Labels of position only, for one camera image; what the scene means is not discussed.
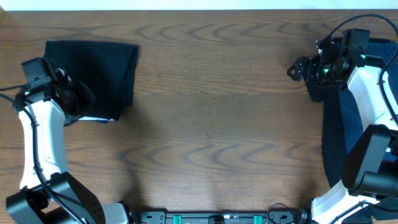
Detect black garment under pile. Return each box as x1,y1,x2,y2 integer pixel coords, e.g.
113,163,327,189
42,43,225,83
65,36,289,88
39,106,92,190
306,37,398,222

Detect blue garment in pile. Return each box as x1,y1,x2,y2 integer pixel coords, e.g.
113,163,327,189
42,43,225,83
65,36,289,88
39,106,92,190
338,42,397,154

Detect black shorts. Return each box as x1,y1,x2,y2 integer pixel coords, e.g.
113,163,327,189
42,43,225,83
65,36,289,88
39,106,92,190
44,40,139,121

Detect folded navy blue garment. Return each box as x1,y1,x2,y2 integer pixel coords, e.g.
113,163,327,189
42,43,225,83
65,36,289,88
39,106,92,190
78,116,117,123

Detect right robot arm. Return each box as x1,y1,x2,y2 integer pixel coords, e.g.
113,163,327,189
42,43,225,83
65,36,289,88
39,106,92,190
287,53,397,223

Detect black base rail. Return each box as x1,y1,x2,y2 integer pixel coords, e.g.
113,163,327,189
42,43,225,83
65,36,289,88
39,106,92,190
134,209,310,224

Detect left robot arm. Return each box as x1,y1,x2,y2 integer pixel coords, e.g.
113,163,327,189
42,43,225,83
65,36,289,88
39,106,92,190
6,68,132,223

